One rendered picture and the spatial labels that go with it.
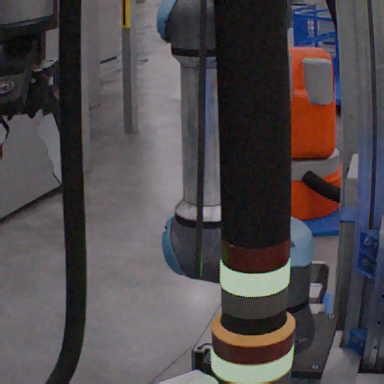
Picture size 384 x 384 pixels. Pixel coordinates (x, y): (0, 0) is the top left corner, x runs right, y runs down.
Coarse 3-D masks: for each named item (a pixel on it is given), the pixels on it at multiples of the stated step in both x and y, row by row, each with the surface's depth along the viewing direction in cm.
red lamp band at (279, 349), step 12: (288, 336) 37; (216, 348) 38; (228, 348) 37; (240, 348) 37; (252, 348) 36; (264, 348) 37; (276, 348) 37; (288, 348) 38; (228, 360) 37; (240, 360) 37; (252, 360) 37; (264, 360) 37
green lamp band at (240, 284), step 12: (288, 264) 37; (228, 276) 36; (240, 276) 36; (252, 276) 36; (264, 276) 36; (276, 276) 36; (288, 276) 37; (228, 288) 37; (240, 288) 36; (252, 288) 36; (264, 288) 36; (276, 288) 36
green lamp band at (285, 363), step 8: (216, 360) 38; (280, 360) 37; (288, 360) 38; (216, 368) 38; (224, 368) 38; (232, 368) 37; (240, 368) 37; (248, 368) 37; (256, 368) 37; (264, 368) 37; (272, 368) 37; (280, 368) 38; (288, 368) 38; (224, 376) 38; (232, 376) 37; (240, 376) 37; (248, 376) 37; (256, 376) 37; (264, 376) 37; (272, 376) 37
